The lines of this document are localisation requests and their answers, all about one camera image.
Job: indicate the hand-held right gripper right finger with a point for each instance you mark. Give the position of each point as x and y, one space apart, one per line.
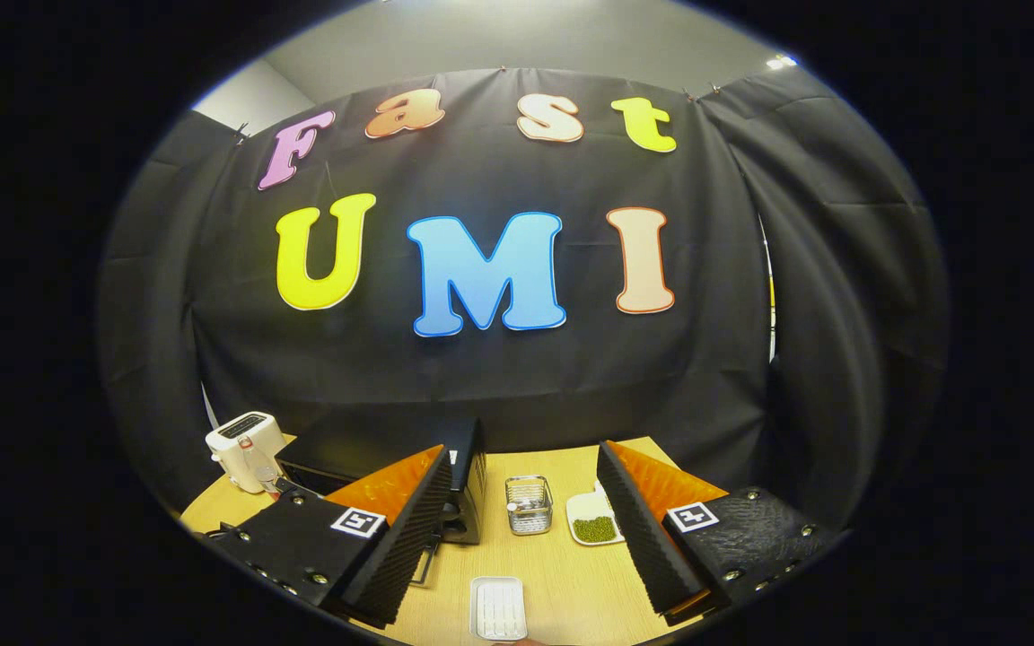
643 538

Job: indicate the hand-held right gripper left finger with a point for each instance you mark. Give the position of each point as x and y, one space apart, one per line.
400 538

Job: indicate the black electric oven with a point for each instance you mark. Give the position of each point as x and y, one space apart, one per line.
373 440

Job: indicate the white divided bean dish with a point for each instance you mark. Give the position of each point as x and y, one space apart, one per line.
593 525

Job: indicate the small metal mesh basket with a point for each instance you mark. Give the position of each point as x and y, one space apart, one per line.
529 511

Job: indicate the white rectangular tray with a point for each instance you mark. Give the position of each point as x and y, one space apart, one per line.
499 610

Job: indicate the small clear bottle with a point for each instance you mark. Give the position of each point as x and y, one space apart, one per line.
263 467

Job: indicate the black backdrop cloth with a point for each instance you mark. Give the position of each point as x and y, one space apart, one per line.
481 377

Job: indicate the white toaster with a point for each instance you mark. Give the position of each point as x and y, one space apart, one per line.
234 449

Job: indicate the small ceiling light panel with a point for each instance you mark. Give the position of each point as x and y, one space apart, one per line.
782 62

